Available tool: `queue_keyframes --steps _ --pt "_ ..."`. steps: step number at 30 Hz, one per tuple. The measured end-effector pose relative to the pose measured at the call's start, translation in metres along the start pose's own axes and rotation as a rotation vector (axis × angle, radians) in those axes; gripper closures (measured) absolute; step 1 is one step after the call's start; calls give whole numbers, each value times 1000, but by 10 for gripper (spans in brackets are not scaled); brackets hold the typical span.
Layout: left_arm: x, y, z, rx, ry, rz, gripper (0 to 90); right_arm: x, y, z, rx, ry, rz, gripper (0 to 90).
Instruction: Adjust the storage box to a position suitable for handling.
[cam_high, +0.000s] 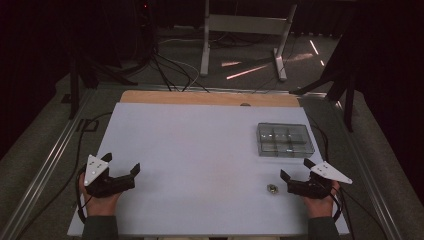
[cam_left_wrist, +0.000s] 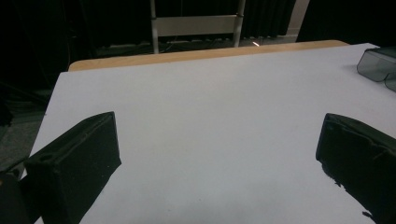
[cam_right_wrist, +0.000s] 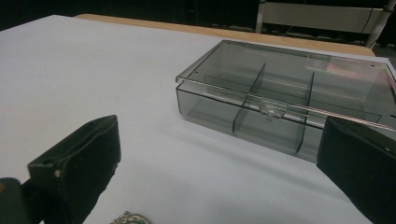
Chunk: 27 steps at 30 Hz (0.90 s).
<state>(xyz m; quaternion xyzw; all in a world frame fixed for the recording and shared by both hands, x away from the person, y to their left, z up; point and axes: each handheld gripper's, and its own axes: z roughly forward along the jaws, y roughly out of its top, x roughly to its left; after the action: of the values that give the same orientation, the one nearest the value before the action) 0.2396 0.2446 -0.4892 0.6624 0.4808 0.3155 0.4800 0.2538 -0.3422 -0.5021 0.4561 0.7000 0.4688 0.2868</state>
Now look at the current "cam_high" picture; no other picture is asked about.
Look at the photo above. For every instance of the person's right hand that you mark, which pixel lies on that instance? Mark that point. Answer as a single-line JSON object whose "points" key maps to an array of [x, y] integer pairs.
{"points": [[318, 206]]}

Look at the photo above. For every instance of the white metal stand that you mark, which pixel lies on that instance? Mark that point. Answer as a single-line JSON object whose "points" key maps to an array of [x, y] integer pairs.
{"points": [[246, 24]]}

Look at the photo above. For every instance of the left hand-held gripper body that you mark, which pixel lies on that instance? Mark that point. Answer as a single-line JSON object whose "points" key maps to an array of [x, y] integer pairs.
{"points": [[100, 183]]}

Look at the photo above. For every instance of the aluminium floor rail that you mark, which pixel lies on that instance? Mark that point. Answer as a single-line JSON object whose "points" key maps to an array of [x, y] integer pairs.
{"points": [[373, 186], [43, 173]]}

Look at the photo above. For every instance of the person's left hand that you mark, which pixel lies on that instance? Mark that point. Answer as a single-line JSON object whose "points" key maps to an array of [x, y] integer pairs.
{"points": [[100, 205]]}

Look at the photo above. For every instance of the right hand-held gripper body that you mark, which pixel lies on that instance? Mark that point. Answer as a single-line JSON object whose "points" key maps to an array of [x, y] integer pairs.
{"points": [[310, 188]]}

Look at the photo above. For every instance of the black tripod stand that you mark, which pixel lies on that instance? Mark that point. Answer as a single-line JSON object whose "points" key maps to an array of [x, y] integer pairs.
{"points": [[348, 100], [74, 86]]}

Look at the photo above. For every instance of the clear plastic compartment box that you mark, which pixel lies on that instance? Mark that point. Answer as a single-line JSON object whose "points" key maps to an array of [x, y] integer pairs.
{"points": [[285, 140]]}

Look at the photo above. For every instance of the small metal nut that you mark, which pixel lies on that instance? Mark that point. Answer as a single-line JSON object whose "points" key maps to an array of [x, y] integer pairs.
{"points": [[272, 189]]}

